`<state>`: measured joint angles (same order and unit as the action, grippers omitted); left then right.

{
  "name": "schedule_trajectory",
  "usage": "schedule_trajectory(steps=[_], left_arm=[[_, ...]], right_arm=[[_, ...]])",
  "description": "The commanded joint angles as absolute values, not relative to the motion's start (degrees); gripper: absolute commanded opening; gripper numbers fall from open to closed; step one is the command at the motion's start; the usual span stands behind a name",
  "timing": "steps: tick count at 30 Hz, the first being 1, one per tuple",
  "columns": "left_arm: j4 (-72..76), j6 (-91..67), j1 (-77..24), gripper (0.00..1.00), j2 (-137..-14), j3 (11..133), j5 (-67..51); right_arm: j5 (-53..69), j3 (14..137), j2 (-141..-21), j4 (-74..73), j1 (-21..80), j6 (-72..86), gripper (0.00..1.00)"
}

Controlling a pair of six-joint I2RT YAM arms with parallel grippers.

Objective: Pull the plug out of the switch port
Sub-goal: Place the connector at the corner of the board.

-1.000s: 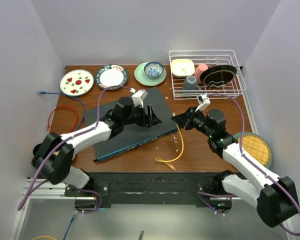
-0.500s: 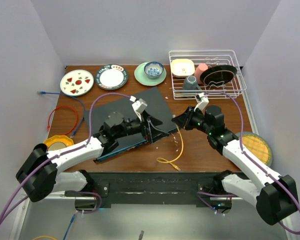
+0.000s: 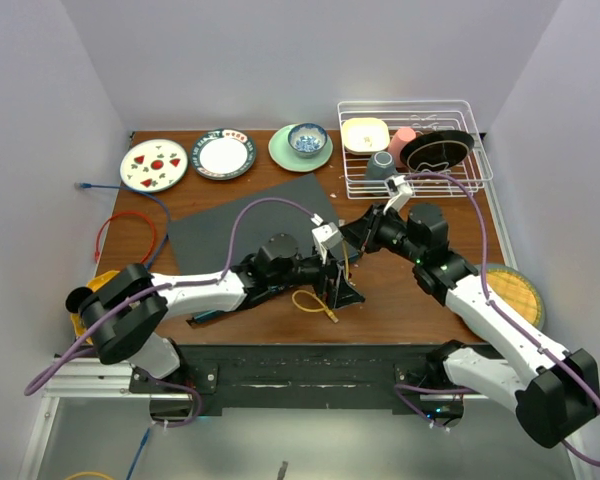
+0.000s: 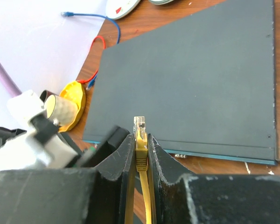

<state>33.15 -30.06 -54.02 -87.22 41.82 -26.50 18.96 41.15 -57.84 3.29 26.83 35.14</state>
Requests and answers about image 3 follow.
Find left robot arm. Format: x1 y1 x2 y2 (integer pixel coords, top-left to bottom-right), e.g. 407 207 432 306
65 233 365 392

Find grey plate with yellow mat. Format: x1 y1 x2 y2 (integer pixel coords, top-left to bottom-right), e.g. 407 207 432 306
486 263 546 330

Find aluminium frame rail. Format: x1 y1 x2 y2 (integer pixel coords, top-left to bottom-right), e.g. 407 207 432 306
21 360 594 479

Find blue white patterned bowl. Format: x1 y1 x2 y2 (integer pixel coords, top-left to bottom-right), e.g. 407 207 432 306
287 123 328 158

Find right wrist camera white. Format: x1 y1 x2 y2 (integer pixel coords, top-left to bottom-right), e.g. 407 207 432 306
383 175 413 215

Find grey mug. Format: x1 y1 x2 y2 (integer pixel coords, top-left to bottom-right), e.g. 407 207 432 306
364 151 399 196

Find cream square plate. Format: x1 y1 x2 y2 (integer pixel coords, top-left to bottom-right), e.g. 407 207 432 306
341 117 390 155

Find black cup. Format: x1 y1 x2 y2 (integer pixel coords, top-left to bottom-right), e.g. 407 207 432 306
65 286 93 314

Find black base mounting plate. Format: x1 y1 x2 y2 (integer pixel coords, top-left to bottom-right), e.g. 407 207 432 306
129 343 486 419

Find yellow ethernet cable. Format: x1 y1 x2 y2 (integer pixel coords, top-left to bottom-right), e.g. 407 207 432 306
290 242 354 324

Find blue cable on floor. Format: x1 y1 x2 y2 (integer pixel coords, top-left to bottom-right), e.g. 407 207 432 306
124 427 152 480

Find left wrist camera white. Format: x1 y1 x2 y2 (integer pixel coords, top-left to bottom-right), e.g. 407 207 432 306
312 223 342 265

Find red ethernet cable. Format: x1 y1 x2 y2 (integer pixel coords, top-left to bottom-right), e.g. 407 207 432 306
93 210 157 271

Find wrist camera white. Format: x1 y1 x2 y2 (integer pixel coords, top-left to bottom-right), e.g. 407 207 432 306
383 175 413 215
312 223 342 265

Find yellow scalloped plate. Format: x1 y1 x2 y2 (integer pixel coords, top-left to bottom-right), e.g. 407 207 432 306
69 270 119 338

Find black round plate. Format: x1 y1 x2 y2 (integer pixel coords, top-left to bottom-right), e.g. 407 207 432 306
400 130 475 172

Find blue ethernet cable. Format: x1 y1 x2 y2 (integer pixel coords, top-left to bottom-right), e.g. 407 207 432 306
73 180 172 269

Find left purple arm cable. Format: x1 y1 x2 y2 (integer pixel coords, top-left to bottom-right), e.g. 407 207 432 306
23 197 324 429

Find white wire dish rack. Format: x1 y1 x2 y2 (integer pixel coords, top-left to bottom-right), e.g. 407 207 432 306
336 99 495 200

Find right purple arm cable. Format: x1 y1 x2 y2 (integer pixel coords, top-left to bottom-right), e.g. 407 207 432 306
394 172 600 469

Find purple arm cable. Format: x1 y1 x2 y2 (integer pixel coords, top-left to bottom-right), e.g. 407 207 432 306
394 172 600 469
23 197 324 429

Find black network switch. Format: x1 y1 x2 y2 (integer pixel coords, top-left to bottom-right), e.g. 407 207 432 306
165 172 364 329

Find white plate dark green rim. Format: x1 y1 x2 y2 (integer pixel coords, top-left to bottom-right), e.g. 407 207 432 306
190 128 257 181

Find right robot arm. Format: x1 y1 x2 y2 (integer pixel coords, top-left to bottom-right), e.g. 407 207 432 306
340 204 600 448

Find light green plate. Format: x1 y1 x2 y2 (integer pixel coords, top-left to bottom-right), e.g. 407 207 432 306
268 124 334 173

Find white strawberry pattern plate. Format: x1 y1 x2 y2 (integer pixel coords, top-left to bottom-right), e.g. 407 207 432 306
119 139 188 193

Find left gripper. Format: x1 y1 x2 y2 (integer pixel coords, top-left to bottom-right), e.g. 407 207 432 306
269 242 363 309

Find pink cup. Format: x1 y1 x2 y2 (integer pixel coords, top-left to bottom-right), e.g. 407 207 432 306
387 127 417 163

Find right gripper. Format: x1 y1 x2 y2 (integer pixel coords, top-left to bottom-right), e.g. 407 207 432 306
336 202 424 265

